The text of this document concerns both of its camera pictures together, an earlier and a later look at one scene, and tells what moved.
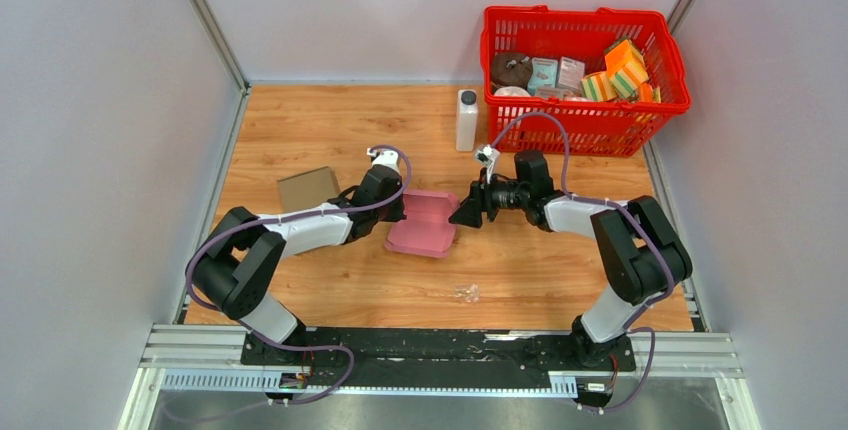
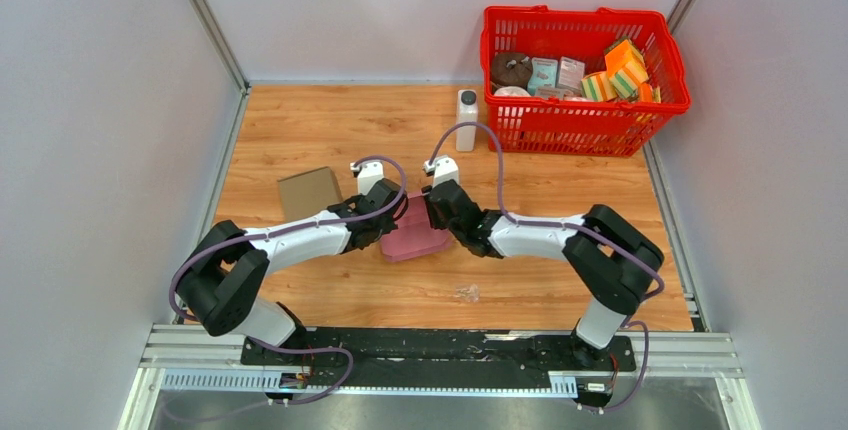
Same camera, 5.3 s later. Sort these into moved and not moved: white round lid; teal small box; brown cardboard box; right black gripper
Moved: right black gripper
Not moved: brown cardboard box; white round lid; teal small box
